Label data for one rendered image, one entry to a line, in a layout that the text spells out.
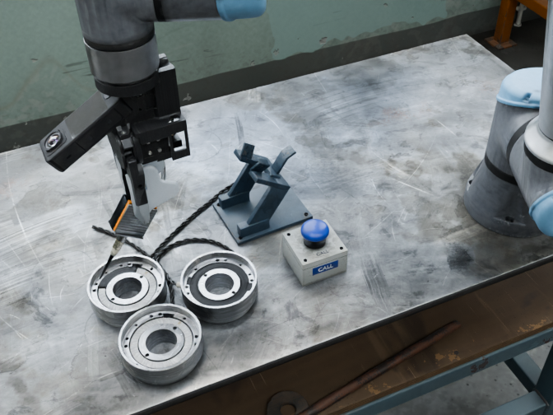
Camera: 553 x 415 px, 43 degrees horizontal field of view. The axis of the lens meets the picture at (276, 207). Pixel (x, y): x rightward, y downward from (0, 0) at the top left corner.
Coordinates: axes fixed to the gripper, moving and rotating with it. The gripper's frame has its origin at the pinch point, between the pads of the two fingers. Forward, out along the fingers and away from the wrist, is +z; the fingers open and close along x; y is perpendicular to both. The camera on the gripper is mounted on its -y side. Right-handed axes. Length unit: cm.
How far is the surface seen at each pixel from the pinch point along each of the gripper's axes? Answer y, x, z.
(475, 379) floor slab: 77, 4, 95
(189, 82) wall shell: 57, 153, 84
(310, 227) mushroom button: 22.1, -6.5, 7.6
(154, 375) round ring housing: -4.8, -16.5, 11.8
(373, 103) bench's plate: 52, 24, 15
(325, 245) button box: 23.7, -8.0, 10.5
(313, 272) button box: 20.7, -10.0, 12.5
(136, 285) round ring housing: -2.0, 0.1, 13.7
